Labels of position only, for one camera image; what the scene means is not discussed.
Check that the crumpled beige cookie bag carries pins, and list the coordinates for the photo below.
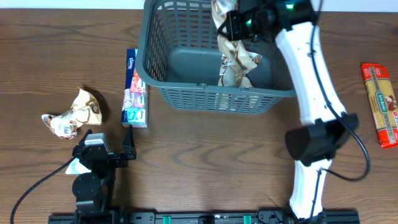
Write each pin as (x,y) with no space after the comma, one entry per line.
(85,109)

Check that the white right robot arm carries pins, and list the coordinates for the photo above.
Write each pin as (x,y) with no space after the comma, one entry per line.
(292,26)

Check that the grey plastic basket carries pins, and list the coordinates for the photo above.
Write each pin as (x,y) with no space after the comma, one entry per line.
(179,55)

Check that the red spaghetti packet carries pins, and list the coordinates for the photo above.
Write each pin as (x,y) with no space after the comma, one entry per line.
(382,101)

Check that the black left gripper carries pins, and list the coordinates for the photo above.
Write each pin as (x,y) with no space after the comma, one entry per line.
(128,149)

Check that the beige cookie bag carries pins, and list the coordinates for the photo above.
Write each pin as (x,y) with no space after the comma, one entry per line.
(85,109)
(234,50)

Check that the cookie bag with clear window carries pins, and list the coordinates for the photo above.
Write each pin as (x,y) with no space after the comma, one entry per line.
(232,75)

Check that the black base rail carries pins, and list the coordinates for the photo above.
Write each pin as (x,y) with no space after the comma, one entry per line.
(202,217)

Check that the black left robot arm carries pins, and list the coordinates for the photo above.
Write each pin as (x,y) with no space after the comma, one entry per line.
(93,190)

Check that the white paper label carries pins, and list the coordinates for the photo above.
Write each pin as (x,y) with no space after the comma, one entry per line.
(76,168)

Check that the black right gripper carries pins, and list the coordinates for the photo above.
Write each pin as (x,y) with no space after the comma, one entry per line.
(236,26)

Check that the Kleenex tissue multipack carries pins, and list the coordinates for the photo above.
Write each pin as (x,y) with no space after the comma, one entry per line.
(134,108)

